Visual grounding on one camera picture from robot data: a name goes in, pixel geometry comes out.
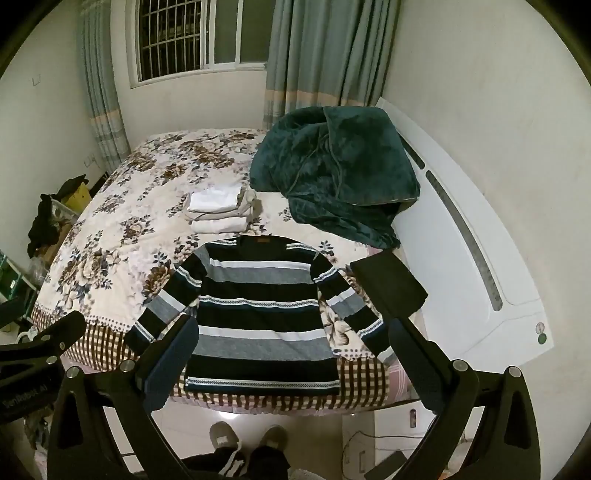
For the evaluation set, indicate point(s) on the right grey shoe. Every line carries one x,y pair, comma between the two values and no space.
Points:
275,437

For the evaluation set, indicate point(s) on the white bedside cabinet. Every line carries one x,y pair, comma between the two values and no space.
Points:
371,437

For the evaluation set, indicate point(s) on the yellow cardboard box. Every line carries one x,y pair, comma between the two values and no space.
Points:
79,199

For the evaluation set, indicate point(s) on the barred window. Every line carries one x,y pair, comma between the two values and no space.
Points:
174,38

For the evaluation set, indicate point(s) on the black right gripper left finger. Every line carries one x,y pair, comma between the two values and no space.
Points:
82,445

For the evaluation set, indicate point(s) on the green plastic crate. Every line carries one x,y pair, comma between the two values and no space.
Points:
9,277

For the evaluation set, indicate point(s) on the white folded bottom garment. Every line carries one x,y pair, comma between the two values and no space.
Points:
218,226

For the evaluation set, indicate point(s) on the dark green plush blanket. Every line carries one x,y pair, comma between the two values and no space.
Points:
343,170

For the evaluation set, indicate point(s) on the white folded garment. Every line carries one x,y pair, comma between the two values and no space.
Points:
218,226
215,199

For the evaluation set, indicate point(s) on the white bed headboard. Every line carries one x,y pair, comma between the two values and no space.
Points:
483,305

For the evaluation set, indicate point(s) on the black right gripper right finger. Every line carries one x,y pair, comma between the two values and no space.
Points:
506,444

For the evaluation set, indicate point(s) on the black clothes pile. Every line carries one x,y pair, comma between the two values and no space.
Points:
45,231

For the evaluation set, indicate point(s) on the grey shoe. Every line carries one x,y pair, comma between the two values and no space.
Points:
223,436
275,437

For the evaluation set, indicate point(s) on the black folded cloth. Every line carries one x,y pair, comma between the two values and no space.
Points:
391,287

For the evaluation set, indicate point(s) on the left grey-green curtain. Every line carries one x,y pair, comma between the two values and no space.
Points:
94,46

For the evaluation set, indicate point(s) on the right grey-green curtain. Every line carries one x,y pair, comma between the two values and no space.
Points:
328,53

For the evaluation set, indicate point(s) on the black grey striped sweater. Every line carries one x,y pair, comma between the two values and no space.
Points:
256,301

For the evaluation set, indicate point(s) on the white folded top garment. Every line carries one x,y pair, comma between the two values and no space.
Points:
215,199

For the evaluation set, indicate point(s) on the left grey shoe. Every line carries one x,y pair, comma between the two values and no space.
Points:
223,436

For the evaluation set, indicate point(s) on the grey-green curtain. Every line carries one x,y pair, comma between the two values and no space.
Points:
328,53
94,46

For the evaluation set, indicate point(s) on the floral bed sheet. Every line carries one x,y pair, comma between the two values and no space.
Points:
127,241

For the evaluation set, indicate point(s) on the beige folded middle garment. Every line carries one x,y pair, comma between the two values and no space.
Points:
246,200

